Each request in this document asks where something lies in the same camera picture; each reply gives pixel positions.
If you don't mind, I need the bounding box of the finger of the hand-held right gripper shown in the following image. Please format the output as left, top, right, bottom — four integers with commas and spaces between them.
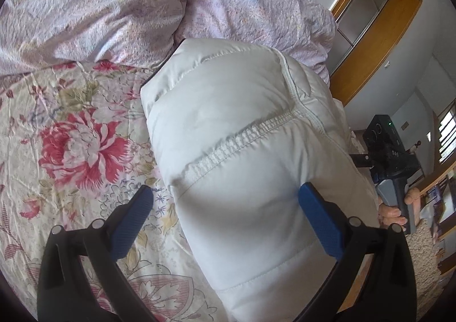
351, 153, 374, 171

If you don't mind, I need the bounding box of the floral bedsheet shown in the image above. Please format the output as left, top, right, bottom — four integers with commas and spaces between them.
0, 59, 229, 322

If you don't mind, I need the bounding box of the wooden bed frame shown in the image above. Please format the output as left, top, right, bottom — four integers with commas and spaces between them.
338, 258, 374, 312

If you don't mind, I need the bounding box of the wooden wardrobe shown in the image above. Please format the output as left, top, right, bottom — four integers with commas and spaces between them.
270, 0, 423, 108

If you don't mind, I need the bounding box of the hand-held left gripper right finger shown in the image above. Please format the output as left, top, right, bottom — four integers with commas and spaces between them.
295, 182, 418, 322

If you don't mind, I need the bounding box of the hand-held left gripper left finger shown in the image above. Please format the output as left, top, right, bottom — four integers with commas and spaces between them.
36, 185, 158, 322

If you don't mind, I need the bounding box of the wooden bookshelf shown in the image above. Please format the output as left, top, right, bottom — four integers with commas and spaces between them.
410, 165, 456, 274

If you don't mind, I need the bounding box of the beige fluffy rug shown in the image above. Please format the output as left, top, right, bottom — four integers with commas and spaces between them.
404, 219, 446, 294

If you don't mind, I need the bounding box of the lilac floral pillow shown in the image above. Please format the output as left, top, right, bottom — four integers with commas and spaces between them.
174, 0, 338, 85
0, 0, 202, 75

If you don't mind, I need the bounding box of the person's right hand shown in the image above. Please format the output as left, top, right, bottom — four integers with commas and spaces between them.
378, 190, 422, 228

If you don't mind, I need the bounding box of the white puffer jacket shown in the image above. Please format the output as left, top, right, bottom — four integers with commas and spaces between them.
140, 37, 383, 322

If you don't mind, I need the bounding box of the window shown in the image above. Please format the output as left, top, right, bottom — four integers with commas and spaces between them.
435, 101, 456, 166

